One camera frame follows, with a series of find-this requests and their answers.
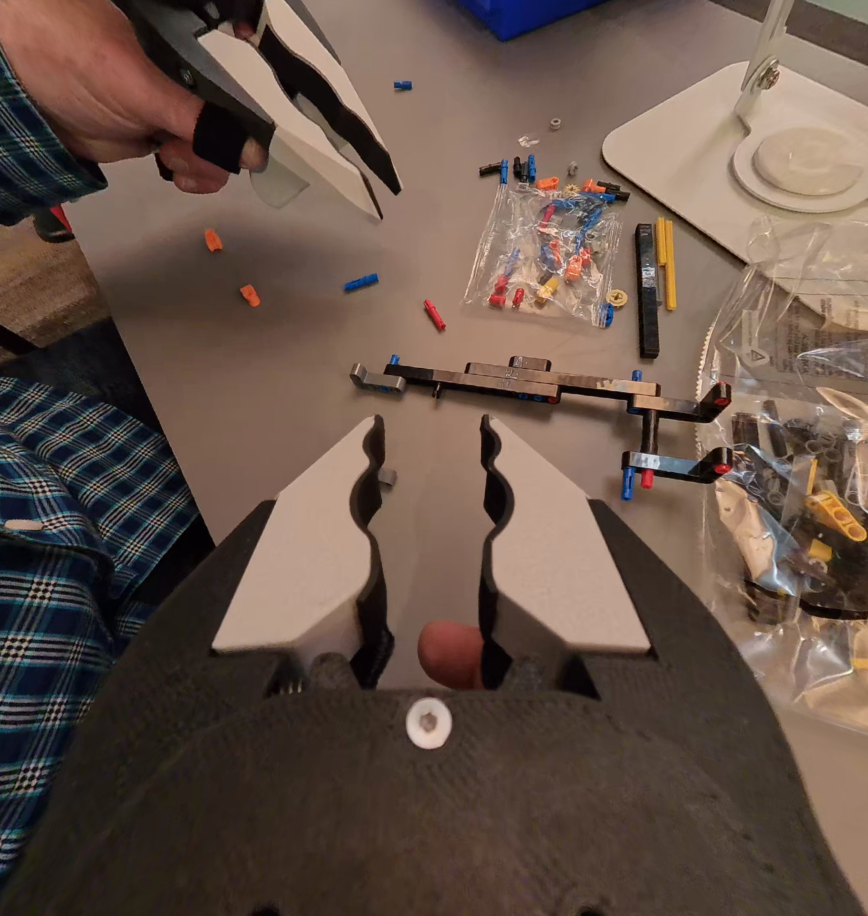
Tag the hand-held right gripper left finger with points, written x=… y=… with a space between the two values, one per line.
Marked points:
x=298 y=558

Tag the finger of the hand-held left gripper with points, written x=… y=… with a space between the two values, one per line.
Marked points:
x=319 y=43
x=319 y=168

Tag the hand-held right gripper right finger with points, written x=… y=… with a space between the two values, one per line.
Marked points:
x=555 y=565

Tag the grey lego connector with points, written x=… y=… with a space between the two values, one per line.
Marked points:
x=386 y=478

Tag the black lego beam assembly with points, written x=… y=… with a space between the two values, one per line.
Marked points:
x=505 y=377

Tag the person's left forearm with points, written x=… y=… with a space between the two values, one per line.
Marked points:
x=18 y=143

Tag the long blue lego pin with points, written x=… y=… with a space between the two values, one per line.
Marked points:
x=361 y=282

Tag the orange lego piece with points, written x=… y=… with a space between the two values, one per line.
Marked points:
x=213 y=240
x=250 y=295

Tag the red lego pin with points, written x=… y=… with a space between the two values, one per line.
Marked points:
x=434 y=313

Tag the clear bag of lego pieces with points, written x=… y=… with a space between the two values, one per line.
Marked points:
x=527 y=236

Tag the blue lego connector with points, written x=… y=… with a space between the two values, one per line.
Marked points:
x=607 y=313

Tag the tan round lego piece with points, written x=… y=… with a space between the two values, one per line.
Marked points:
x=618 y=297

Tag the long black lego beam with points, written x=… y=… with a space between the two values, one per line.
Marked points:
x=647 y=300

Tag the black lego connector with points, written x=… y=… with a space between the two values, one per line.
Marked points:
x=615 y=191

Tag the long yellow lego axle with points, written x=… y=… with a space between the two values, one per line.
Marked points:
x=670 y=279

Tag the short yellow lego axle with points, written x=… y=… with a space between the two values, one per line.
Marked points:
x=661 y=250

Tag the person's left hand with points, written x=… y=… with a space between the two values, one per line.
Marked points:
x=97 y=86

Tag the person's right hand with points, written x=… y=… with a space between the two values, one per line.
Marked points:
x=448 y=655

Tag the blue box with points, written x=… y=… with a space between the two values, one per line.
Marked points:
x=527 y=18

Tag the person's blue plaid shirt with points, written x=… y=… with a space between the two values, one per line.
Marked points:
x=61 y=501

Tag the clear bag of black parts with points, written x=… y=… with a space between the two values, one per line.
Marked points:
x=777 y=458

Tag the clear printed plastic bag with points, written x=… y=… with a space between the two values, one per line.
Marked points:
x=784 y=336

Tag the white stand base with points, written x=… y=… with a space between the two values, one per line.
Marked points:
x=677 y=157

